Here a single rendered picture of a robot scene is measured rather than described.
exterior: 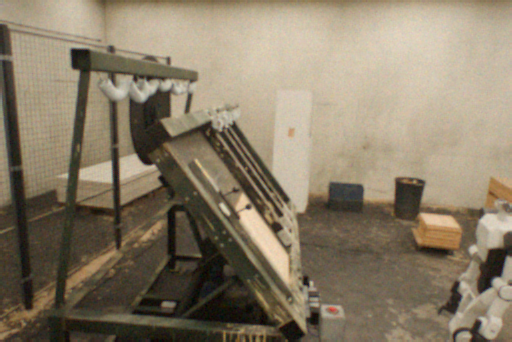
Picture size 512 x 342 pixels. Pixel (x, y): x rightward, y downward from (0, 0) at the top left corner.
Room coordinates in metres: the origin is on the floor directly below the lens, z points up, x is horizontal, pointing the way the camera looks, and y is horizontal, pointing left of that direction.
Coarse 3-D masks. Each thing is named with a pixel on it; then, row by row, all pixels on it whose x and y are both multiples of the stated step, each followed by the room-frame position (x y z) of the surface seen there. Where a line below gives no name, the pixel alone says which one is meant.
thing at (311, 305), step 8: (304, 280) 2.42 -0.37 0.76; (304, 288) 2.35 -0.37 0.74; (312, 288) 2.31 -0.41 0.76; (304, 296) 2.24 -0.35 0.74; (312, 296) 2.21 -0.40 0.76; (320, 296) 2.29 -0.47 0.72; (304, 304) 2.15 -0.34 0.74; (312, 304) 2.11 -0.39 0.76; (312, 312) 2.03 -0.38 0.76; (312, 320) 2.03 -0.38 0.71
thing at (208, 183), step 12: (192, 168) 2.03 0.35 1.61; (204, 180) 2.03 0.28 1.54; (216, 192) 2.02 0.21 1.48; (228, 216) 2.02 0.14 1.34; (240, 228) 2.01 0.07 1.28; (252, 240) 2.01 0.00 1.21; (264, 252) 2.04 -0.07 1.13; (264, 264) 2.00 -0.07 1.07; (276, 276) 2.00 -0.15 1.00; (288, 288) 2.00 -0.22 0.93
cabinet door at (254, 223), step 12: (240, 204) 2.32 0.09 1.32; (252, 216) 2.39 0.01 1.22; (252, 228) 2.22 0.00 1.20; (264, 228) 2.45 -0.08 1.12; (264, 240) 2.28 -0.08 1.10; (276, 240) 2.51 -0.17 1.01; (276, 252) 2.33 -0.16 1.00; (276, 264) 2.17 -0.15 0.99; (288, 264) 2.38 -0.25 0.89; (288, 276) 2.20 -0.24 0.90
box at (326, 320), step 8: (320, 312) 1.80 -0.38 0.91; (320, 320) 1.78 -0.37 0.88; (328, 320) 1.73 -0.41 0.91; (336, 320) 1.73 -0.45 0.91; (344, 320) 1.73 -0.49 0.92; (320, 328) 1.75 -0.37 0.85; (328, 328) 1.73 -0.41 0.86; (336, 328) 1.73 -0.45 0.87; (320, 336) 1.74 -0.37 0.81; (328, 336) 1.73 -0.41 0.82; (336, 336) 1.73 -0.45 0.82
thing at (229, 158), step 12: (228, 120) 2.77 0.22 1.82; (204, 132) 2.75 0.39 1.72; (216, 132) 2.75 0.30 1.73; (216, 144) 2.74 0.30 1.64; (228, 156) 2.74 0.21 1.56; (240, 168) 2.73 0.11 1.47; (240, 180) 2.73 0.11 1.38; (252, 192) 2.72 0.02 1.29; (264, 204) 2.72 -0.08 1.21; (276, 216) 2.74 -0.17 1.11; (276, 228) 2.71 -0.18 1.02; (288, 240) 2.70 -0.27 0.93
